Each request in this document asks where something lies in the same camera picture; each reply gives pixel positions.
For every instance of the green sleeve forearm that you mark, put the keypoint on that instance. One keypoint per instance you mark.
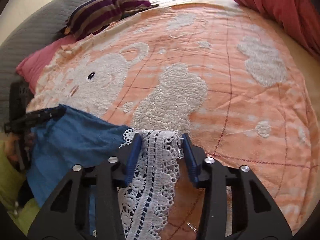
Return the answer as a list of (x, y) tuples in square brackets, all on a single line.
[(11, 182)]

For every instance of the blue denim pants lace hem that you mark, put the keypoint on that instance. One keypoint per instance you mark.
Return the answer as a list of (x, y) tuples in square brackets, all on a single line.
[(79, 138)]

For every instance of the peach white bunny blanket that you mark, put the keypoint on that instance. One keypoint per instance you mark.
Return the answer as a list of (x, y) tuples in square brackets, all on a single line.
[(221, 74)]

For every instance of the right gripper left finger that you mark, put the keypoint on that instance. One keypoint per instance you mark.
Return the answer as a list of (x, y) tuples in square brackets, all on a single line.
[(84, 204)]

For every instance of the purple striped blanket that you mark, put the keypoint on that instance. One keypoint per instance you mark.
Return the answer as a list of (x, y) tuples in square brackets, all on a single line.
[(95, 15)]

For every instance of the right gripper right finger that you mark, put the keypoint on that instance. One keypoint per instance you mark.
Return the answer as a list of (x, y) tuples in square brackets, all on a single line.
[(236, 204)]

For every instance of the grey quilted pillow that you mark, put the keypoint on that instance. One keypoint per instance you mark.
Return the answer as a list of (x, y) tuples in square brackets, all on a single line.
[(37, 31)]

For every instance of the red pillow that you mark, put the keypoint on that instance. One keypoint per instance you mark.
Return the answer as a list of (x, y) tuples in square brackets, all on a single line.
[(298, 18)]

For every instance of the pink pillow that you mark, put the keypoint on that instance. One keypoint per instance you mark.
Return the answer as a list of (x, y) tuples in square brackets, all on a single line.
[(31, 67)]

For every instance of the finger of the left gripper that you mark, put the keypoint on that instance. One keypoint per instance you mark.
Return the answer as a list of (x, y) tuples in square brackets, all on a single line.
[(44, 115)]

